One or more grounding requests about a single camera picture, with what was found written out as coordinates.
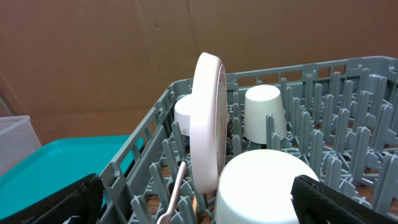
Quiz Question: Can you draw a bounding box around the teal plastic tray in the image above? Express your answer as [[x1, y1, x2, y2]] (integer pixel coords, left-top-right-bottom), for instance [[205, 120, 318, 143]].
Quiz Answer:
[[1, 135, 129, 219]]

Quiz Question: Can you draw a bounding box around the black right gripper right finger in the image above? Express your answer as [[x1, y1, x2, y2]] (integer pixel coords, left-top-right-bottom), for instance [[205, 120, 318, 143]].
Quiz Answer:
[[290, 175, 397, 224]]

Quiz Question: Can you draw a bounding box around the small pink plate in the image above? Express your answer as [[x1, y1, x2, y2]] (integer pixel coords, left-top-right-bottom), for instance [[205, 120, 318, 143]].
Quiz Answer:
[[174, 95, 193, 136]]

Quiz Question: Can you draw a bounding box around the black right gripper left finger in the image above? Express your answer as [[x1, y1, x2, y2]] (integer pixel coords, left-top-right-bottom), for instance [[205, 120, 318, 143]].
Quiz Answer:
[[1, 174, 104, 224]]

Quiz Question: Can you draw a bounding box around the large white plate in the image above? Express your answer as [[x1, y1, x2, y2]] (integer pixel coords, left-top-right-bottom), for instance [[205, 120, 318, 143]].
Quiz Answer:
[[190, 52, 228, 194]]

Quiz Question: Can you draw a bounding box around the white cup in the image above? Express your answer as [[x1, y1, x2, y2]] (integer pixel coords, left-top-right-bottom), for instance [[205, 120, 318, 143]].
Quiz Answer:
[[244, 85, 287, 144]]

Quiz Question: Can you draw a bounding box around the white bowl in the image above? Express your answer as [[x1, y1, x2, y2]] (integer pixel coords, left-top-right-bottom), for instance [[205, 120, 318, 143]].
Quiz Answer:
[[215, 149, 318, 224]]

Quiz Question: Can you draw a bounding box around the clear plastic bin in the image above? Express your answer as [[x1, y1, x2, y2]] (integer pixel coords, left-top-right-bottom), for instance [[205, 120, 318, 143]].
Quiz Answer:
[[0, 115, 42, 175]]

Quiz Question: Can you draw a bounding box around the white plastic fork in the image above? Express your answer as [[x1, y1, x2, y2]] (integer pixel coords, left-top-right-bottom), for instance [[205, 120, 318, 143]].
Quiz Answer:
[[157, 161, 187, 224]]

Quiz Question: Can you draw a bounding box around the wooden chopstick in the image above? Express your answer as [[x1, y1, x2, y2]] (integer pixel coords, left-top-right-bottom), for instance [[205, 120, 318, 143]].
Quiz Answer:
[[192, 197, 198, 216]]

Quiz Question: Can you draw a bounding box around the grey dishwasher rack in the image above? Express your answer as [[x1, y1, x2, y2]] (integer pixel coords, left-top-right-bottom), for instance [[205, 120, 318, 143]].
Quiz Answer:
[[98, 57, 397, 223]]

